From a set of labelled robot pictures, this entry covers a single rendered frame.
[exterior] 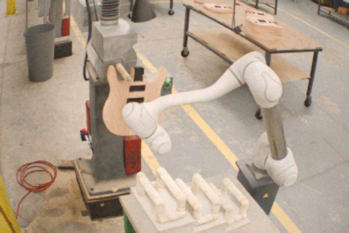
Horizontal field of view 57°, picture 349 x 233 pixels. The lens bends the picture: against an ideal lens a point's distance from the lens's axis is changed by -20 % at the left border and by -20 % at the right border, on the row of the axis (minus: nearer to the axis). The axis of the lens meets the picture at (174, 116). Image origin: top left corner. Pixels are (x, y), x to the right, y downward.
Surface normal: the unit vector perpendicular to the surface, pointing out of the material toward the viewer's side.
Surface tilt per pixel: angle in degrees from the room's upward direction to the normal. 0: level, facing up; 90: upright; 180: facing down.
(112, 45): 90
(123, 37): 90
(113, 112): 88
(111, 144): 90
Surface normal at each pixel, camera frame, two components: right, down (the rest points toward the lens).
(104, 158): 0.40, 0.50
